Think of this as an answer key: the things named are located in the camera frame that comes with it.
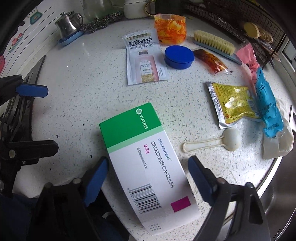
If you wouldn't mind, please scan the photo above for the blue round lidded container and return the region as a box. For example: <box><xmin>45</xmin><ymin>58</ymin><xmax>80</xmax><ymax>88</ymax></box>
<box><xmin>164</xmin><ymin>45</ymin><xmax>195</xmax><ymax>70</ymax></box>

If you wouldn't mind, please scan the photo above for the person's blue clothing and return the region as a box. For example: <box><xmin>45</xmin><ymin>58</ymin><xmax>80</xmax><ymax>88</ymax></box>
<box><xmin>0</xmin><ymin>193</ymin><xmax>40</xmax><ymax>241</ymax></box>

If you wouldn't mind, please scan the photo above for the red chili oil sachet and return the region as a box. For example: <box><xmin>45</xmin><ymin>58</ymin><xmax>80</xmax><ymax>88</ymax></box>
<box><xmin>192</xmin><ymin>48</ymin><xmax>229</xmax><ymax>75</ymax></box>

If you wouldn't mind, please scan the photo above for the glass carafe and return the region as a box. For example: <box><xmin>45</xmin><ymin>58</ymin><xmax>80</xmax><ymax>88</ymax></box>
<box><xmin>83</xmin><ymin>0</ymin><xmax>114</xmax><ymax>21</ymax></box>

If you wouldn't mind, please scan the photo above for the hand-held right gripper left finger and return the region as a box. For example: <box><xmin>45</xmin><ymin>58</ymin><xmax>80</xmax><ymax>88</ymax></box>
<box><xmin>32</xmin><ymin>158</ymin><xmax>110</xmax><ymax>241</ymax></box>

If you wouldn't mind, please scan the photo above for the orange snack packet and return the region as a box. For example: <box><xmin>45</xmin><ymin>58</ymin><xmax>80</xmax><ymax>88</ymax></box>
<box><xmin>154</xmin><ymin>13</ymin><xmax>187</xmax><ymax>46</ymax></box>

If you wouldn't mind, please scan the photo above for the white shampoo sachet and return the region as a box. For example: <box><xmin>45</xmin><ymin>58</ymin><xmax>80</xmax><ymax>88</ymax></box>
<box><xmin>122</xmin><ymin>29</ymin><xmax>169</xmax><ymax>86</ymax></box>

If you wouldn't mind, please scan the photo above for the white lidded jar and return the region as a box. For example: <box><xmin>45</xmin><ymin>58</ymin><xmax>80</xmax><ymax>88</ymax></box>
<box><xmin>123</xmin><ymin>0</ymin><xmax>155</xmax><ymax>19</ymax></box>

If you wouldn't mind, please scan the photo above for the white plastic scoop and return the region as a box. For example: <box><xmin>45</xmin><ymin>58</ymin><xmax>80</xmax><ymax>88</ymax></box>
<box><xmin>183</xmin><ymin>128</ymin><xmax>241</xmax><ymax>153</ymax></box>

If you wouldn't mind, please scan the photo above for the wall sticker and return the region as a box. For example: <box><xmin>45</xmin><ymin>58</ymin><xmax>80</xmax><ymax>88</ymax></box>
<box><xmin>0</xmin><ymin>4</ymin><xmax>55</xmax><ymax>77</ymax></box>

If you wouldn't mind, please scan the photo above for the blue saucer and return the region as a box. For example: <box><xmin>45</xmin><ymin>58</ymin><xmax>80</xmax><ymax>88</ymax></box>
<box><xmin>58</xmin><ymin>30</ymin><xmax>85</xmax><ymax>46</ymax></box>

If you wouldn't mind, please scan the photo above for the pink blue plastic bag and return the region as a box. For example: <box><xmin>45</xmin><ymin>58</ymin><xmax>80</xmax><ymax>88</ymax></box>
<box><xmin>235</xmin><ymin>43</ymin><xmax>285</xmax><ymax>140</ymax></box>

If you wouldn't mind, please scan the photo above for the blue scrub brush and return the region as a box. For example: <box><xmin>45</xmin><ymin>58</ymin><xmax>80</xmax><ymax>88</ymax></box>
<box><xmin>193</xmin><ymin>30</ymin><xmax>242</xmax><ymax>65</ymax></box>

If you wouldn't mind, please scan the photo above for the green white medicine box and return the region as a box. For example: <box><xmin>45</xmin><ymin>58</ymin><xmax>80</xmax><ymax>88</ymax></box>
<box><xmin>99</xmin><ymin>103</ymin><xmax>201</xmax><ymax>234</ymax></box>

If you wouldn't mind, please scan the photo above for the black wire rack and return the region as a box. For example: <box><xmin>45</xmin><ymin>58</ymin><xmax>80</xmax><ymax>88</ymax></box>
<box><xmin>185</xmin><ymin>0</ymin><xmax>287</xmax><ymax>68</ymax></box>

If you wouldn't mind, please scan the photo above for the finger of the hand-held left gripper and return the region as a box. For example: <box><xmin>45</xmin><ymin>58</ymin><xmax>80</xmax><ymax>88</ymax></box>
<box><xmin>0</xmin><ymin>140</ymin><xmax>59</xmax><ymax>168</ymax></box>
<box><xmin>0</xmin><ymin>75</ymin><xmax>49</xmax><ymax>106</ymax></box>

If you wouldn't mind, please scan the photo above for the steel teapot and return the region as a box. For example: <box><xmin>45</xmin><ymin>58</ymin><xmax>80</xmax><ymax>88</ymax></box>
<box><xmin>55</xmin><ymin>11</ymin><xmax>84</xmax><ymax>40</ymax></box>

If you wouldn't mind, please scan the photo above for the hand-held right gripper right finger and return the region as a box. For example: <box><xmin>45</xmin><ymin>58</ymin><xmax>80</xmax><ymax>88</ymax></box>
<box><xmin>187</xmin><ymin>155</ymin><xmax>276</xmax><ymax>241</ymax></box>

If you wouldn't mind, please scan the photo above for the steel wool scrubber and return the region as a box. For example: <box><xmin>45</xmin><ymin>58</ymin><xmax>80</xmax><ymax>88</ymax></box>
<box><xmin>80</xmin><ymin>11</ymin><xmax>123</xmax><ymax>33</ymax></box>

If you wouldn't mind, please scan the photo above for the crumpled white rubber glove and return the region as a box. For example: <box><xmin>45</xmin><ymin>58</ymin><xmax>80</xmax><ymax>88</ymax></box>
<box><xmin>262</xmin><ymin>100</ymin><xmax>296</xmax><ymax>160</ymax></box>

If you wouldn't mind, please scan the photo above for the yellow foil packet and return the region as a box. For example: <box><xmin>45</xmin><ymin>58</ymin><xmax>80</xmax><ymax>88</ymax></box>
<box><xmin>205</xmin><ymin>81</ymin><xmax>263</xmax><ymax>130</ymax></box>

